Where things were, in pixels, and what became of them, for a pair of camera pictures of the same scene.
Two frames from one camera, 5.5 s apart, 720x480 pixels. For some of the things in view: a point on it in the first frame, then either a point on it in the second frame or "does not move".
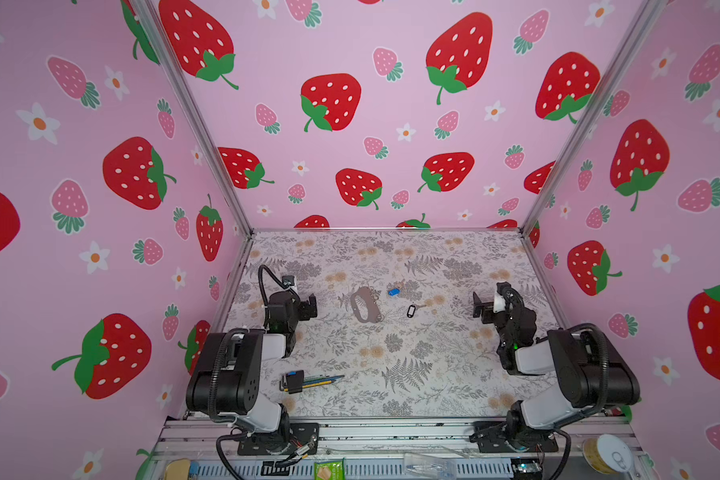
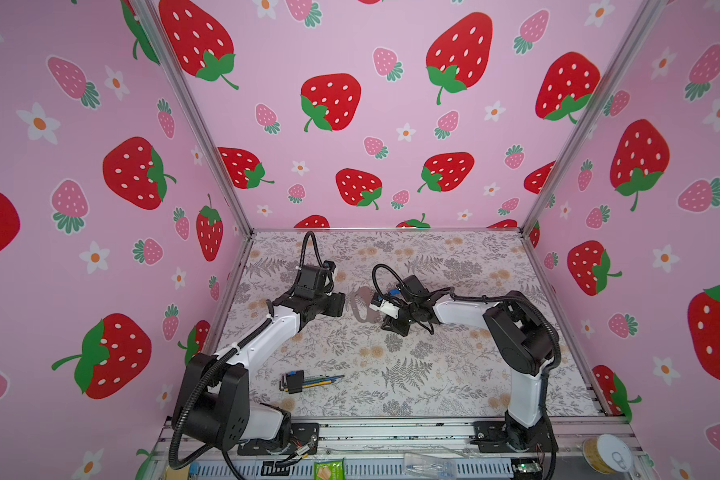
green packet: x=330 y=470 does not move
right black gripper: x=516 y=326 → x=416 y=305
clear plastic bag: x=425 y=467 does not move
